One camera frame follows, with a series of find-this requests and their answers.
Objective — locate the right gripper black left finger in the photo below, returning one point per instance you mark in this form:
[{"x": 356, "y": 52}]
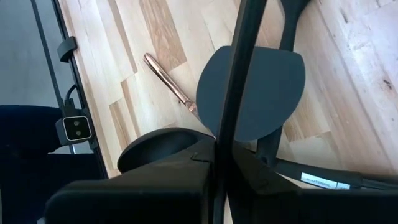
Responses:
[{"x": 140, "y": 199}]

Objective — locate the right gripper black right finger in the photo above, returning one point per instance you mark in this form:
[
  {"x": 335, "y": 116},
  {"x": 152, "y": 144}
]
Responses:
[{"x": 311, "y": 208}]

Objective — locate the rose gold table knife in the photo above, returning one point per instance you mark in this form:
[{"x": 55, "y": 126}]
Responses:
[{"x": 164, "y": 77}]

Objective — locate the black table edge clip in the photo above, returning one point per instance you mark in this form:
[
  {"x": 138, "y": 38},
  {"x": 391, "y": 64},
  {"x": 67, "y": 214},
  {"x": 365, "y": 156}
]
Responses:
[{"x": 66, "y": 49}]

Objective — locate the small black table-level camera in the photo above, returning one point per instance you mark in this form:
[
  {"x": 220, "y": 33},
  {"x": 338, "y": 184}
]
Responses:
[{"x": 76, "y": 130}]

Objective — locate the black metal table frame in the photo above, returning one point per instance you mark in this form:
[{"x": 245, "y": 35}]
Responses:
[{"x": 61, "y": 18}]

